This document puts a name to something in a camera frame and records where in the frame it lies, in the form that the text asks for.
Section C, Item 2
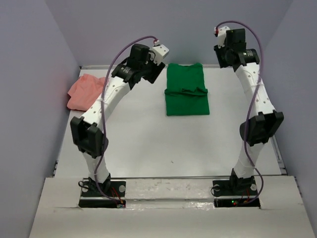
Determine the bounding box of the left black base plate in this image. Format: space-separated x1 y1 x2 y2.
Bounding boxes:
78 178 126 208

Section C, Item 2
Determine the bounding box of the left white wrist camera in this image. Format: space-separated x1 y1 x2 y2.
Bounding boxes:
152 45 169 64

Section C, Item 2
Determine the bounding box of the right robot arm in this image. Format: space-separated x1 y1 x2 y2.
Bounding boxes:
211 26 284 197

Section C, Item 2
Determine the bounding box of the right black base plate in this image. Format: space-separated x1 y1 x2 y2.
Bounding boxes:
211 177 261 208

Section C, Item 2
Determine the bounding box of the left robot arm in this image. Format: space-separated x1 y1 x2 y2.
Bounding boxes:
70 43 169 197

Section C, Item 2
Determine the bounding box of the green t shirt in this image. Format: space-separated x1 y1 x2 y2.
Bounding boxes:
164 63 210 116

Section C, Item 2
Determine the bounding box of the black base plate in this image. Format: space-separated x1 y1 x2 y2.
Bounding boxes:
78 178 126 208
211 177 261 208

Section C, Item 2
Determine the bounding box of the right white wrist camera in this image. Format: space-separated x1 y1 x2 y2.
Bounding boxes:
214 26 230 49

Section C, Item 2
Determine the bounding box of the pink folded t shirt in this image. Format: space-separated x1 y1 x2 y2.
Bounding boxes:
67 73 105 112

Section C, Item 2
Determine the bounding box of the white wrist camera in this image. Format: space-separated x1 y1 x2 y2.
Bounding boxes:
152 45 169 64
214 26 230 49

